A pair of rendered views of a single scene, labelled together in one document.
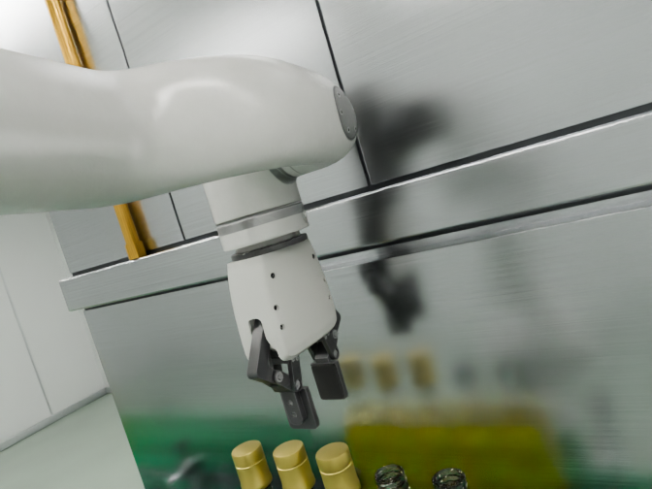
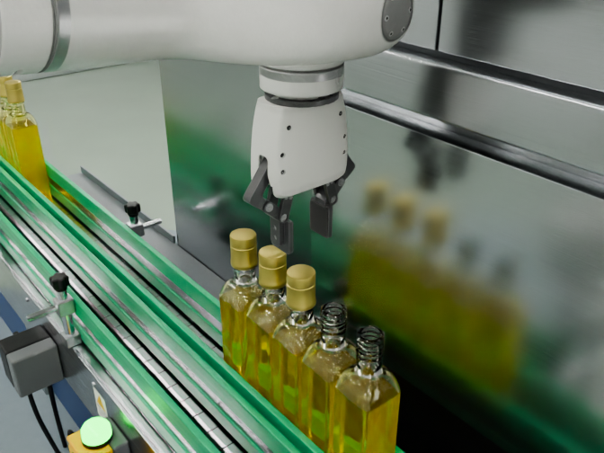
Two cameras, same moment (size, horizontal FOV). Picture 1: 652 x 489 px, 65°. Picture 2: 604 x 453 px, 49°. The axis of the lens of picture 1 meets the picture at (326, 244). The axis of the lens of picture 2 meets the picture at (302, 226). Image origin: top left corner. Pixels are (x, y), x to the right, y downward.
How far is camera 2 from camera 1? 0.26 m
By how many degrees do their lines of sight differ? 28
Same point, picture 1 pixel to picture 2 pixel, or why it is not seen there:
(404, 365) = (399, 227)
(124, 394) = (174, 119)
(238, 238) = (270, 84)
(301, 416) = (279, 241)
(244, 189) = not seen: hidden behind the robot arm
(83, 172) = (136, 52)
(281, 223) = (310, 86)
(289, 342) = (286, 185)
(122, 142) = (170, 30)
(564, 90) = not seen: outside the picture
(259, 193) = not seen: hidden behind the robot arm
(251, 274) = (271, 119)
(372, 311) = (390, 170)
